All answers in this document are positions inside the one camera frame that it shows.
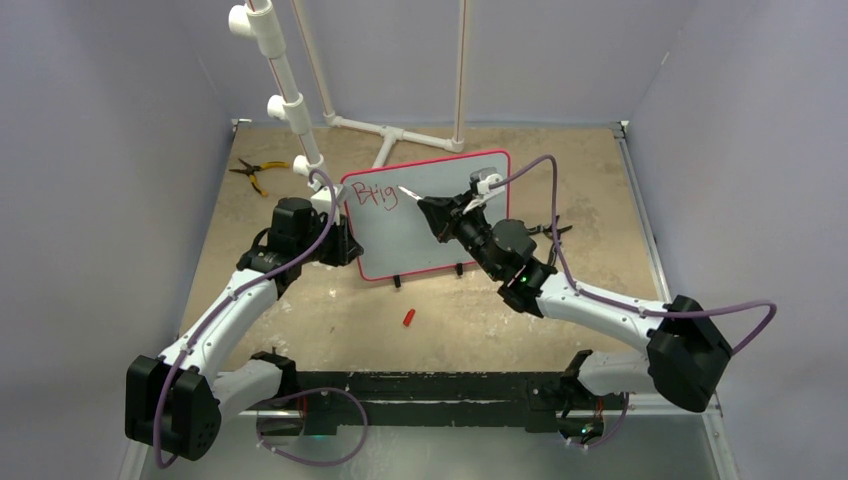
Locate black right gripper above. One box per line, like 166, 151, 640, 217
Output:
420, 189, 503, 281

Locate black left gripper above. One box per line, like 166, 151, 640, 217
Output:
296, 211, 362, 267

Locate red white marker pen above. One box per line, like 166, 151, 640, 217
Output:
397, 185, 424, 202

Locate pink-rimmed whiteboard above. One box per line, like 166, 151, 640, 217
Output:
341, 150, 512, 281

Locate red marker cap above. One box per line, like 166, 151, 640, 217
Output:
402, 309, 416, 327

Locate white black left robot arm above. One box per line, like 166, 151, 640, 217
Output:
124, 197, 362, 460

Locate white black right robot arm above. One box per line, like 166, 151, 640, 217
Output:
416, 193, 733, 413

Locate yellow black needle-nose pliers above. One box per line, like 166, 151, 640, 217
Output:
229, 158, 291, 198

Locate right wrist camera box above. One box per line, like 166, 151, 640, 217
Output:
463, 167, 506, 214

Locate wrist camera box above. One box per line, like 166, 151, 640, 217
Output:
463, 167, 506, 214
310, 185, 349, 216

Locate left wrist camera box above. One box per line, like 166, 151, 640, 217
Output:
310, 185, 349, 216

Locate black handled pliers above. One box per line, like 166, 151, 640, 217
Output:
525, 214, 573, 240

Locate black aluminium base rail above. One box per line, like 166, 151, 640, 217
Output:
135, 369, 722, 439

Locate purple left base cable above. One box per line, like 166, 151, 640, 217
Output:
255, 386, 370, 469

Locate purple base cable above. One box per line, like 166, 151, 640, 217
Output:
255, 386, 370, 469
563, 390, 631, 452

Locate white PVC pipe frame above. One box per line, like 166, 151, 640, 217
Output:
227, 1, 473, 176

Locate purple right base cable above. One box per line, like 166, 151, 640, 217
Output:
563, 390, 631, 452

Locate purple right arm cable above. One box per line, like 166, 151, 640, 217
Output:
490, 154, 778, 356

